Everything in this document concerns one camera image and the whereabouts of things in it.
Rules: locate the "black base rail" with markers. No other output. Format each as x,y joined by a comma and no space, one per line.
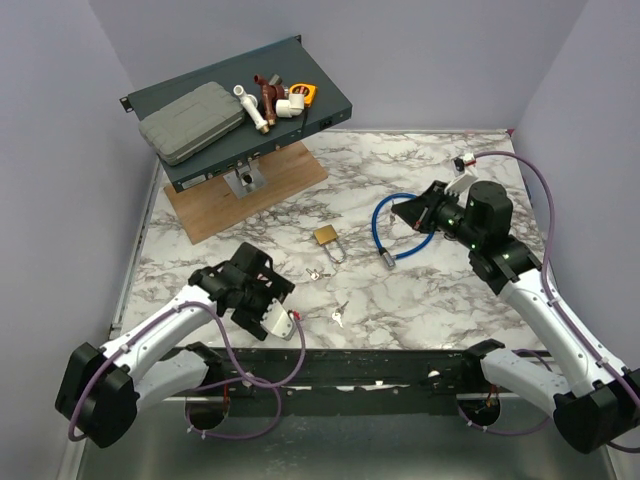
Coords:
356,382

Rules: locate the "yellow tape measure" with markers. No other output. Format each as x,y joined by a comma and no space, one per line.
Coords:
308,91

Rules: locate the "brown pipe valve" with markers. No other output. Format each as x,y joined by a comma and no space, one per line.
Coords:
271,90

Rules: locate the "wooden board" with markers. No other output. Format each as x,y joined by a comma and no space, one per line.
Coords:
224,201

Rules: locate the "white pvc pipe fitting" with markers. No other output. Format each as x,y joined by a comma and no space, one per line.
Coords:
250,104

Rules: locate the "dark teal rack shelf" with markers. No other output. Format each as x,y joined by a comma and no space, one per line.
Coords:
244,145

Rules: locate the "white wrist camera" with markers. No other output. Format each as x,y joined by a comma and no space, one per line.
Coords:
277,321
465,175

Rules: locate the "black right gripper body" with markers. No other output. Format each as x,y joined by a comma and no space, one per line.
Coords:
434,199

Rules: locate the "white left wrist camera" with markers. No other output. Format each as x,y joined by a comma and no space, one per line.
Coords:
277,321

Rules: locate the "brass padlock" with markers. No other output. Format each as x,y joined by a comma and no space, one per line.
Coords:
326,237

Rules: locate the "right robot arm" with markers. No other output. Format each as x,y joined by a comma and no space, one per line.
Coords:
593,397

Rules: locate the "white pvc elbow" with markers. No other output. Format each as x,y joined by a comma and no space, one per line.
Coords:
290,107

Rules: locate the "blue cable lock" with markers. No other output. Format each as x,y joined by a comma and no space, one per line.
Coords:
386,256

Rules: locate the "silver keys on table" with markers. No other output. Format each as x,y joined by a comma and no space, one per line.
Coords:
338,314

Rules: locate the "grey plastic tool case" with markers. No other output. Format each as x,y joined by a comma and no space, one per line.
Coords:
191,123

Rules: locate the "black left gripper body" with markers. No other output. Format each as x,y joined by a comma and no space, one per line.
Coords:
258,296

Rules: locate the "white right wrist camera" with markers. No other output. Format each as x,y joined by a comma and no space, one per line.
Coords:
465,175

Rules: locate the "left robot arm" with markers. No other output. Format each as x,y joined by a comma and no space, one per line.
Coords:
104,388

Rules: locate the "metal shelf stand bracket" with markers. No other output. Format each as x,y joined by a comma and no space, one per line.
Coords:
244,181

